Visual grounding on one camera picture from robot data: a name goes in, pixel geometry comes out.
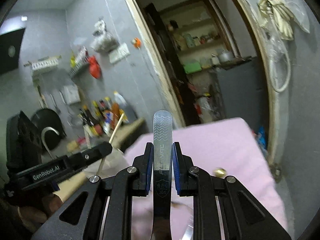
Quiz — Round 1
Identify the dark grey cabinet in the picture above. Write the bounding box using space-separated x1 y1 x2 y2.
217 57 270 132

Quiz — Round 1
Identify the clear plastic bag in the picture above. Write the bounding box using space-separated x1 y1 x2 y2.
284 0 310 34

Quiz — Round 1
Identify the metal cooking pot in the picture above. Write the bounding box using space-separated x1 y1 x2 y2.
217 50 234 63

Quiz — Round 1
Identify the orange wall hook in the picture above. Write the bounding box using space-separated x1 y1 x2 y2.
131 37 142 49

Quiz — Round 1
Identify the wire wall rack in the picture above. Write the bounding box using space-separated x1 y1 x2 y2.
68 56 89 79

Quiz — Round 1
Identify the grey filled plastic bag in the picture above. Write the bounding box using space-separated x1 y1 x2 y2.
91 19 118 53

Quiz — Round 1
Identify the small gold spoon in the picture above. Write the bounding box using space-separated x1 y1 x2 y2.
213 167 227 178

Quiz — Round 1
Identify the white knife rack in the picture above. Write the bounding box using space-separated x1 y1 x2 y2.
23 55 62 77

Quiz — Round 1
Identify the dark soy sauce bottle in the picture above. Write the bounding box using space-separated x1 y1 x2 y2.
83 105 101 136

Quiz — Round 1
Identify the red plastic bag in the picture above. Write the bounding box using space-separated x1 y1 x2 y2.
88 56 101 79

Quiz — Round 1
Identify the right human hand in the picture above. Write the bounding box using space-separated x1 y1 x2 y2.
17 193 63 233

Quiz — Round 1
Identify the yellow sponge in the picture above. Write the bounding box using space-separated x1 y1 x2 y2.
66 140 79 152

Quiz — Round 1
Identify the green plastic box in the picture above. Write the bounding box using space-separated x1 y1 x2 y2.
183 61 202 74

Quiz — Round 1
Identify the black wok pan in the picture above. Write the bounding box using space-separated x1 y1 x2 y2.
30 108 67 151

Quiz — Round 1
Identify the white utensil holder cup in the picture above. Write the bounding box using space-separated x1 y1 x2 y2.
84 148 129 179

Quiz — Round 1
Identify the white wall power strip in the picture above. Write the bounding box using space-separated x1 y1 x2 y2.
109 43 130 64

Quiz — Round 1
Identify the pink floral table cloth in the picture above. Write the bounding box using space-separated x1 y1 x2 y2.
125 118 289 239

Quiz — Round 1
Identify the white wall box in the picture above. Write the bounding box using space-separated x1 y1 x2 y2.
63 85 81 105

